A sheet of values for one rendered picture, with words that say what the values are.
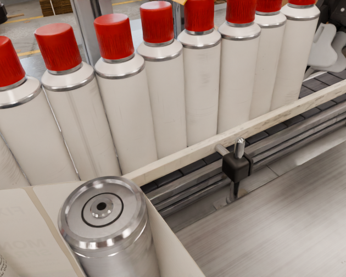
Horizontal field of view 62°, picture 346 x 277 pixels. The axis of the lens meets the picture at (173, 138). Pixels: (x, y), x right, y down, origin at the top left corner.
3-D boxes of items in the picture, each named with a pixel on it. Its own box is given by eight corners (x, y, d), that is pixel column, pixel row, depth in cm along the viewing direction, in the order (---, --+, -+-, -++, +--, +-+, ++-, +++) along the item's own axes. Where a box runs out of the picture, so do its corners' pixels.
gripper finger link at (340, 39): (321, 94, 44) (360, 34, 40) (291, 78, 48) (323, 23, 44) (330, 97, 45) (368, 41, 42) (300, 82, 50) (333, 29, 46)
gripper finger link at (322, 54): (311, 90, 42) (350, 28, 38) (280, 75, 46) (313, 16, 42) (321, 94, 44) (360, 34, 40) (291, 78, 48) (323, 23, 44)
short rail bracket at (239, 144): (230, 214, 39) (238, 150, 31) (218, 199, 41) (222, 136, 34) (249, 204, 40) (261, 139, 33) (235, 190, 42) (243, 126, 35)
